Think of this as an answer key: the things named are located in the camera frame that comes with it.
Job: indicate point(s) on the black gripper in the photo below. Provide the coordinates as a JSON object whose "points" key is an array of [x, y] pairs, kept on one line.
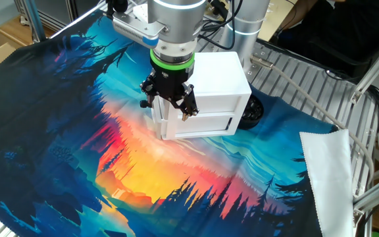
{"points": [[171, 80]]}

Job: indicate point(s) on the white drawer with black knob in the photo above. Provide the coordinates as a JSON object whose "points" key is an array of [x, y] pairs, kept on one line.
{"points": [[209, 105]]}

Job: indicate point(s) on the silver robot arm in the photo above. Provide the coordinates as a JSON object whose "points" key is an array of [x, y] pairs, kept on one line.
{"points": [[176, 19]]}

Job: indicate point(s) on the white drawer cabinet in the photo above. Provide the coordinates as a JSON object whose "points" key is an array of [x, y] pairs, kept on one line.
{"points": [[216, 75]]}

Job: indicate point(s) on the colourful forest landscape cloth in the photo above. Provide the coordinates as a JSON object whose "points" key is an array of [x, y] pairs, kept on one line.
{"points": [[61, 131]]}

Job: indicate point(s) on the beige board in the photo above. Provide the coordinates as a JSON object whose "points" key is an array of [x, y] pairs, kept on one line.
{"points": [[278, 19]]}

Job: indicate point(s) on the dark aluminium rack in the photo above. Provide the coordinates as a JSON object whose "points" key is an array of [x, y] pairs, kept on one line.
{"points": [[58, 10]]}

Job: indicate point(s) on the white cloth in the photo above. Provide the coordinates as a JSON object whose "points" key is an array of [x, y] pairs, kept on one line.
{"points": [[327, 181]]}

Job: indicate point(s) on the small green round object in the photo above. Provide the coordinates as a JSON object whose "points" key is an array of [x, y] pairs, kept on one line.
{"points": [[377, 234]]}

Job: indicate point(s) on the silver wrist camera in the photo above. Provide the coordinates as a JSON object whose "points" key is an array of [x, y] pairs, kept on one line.
{"points": [[133, 31]]}

